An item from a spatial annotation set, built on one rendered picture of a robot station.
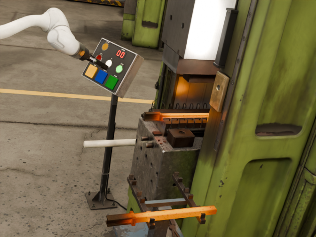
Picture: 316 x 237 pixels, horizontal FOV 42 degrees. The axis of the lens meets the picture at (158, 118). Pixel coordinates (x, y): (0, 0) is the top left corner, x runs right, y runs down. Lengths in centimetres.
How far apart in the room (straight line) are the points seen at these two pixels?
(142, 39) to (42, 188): 427
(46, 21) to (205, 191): 119
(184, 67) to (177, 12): 27
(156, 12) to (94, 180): 415
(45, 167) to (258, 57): 223
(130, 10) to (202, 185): 534
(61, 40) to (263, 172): 121
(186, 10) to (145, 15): 501
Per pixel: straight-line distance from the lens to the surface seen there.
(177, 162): 214
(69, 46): 219
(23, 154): 366
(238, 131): 186
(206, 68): 213
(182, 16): 203
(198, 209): 166
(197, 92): 248
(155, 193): 220
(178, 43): 205
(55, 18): 228
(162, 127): 220
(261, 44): 174
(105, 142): 262
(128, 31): 727
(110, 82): 254
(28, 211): 305
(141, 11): 692
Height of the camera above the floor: 192
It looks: 25 degrees down
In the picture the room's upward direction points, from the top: 10 degrees clockwise
